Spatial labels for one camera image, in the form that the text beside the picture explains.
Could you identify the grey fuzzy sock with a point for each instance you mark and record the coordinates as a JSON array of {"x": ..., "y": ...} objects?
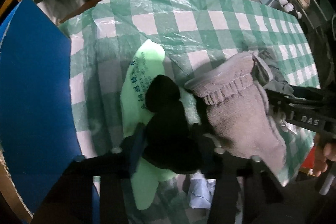
[{"x": 237, "y": 109}]

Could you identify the person right hand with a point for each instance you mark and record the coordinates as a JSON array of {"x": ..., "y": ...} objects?
[{"x": 328, "y": 152}]

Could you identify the green checkered tablecloth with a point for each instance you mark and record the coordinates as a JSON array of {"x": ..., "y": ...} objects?
[{"x": 197, "y": 36}]

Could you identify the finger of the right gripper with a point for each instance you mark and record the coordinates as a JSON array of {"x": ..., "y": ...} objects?
[{"x": 314, "y": 101}]

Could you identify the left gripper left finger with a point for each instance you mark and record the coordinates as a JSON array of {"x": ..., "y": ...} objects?
[{"x": 70, "y": 200}]

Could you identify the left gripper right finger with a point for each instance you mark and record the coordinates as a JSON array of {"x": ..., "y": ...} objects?
[{"x": 242, "y": 185}]

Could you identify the blue cardboard box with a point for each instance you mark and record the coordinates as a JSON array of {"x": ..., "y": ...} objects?
[{"x": 38, "y": 134}]

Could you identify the light green plastic bag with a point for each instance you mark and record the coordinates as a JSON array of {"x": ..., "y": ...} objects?
[{"x": 146, "y": 64}]

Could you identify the black sock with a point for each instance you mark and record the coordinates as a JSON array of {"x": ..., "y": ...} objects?
[{"x": 171, "y": 143}]

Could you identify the blue striped white cloth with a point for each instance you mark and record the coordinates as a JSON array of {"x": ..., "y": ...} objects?
[{"x": 201, "y": 191}]

